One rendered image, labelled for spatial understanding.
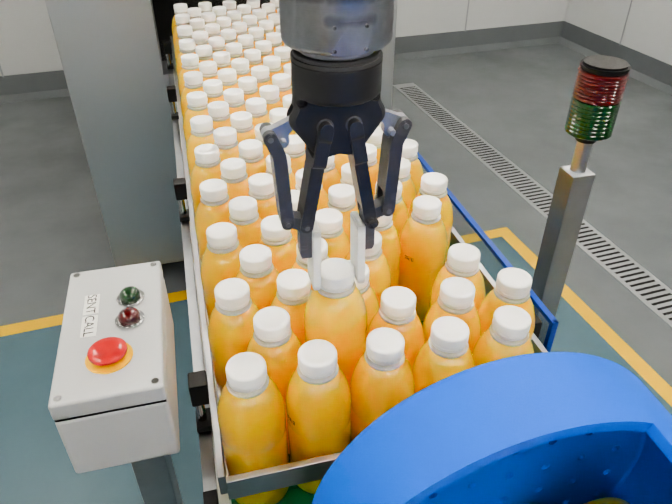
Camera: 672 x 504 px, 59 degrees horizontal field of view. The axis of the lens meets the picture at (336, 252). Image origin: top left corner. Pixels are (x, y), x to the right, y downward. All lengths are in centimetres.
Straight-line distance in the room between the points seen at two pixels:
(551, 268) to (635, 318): 153
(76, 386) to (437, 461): 35
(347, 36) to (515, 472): 35
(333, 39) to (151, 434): 40
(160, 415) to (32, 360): 177
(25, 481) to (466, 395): 173
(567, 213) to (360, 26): 58
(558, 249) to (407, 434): 66
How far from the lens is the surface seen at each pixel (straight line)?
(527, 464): 51
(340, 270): 61
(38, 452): 207
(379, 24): 47
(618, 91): 89
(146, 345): 62
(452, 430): 38
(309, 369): 59
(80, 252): 283
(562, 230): 98
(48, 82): 468
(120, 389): 59
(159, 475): 81
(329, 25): 46
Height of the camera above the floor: 151
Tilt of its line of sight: 35 degrees down
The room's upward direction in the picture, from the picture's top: straight up
